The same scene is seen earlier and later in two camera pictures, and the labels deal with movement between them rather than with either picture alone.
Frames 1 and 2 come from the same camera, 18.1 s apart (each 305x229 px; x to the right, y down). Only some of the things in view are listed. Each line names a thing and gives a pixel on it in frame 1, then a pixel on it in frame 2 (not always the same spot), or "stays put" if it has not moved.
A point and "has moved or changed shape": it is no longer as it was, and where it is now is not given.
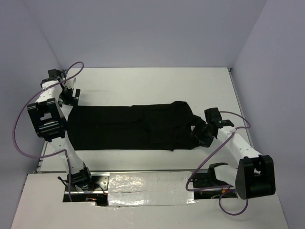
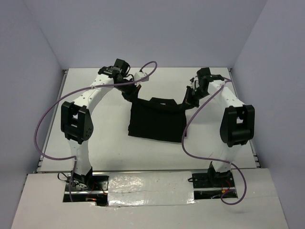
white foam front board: (41, 206) stays put
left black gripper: (72, 100) -> (131, 96)
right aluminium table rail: (240, 103) stays put
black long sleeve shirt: (164, 126) has moved or changed shape
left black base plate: (98, 182) stays put
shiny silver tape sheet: (128, 189) stays put
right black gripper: (205, 142) -> (188, 99)
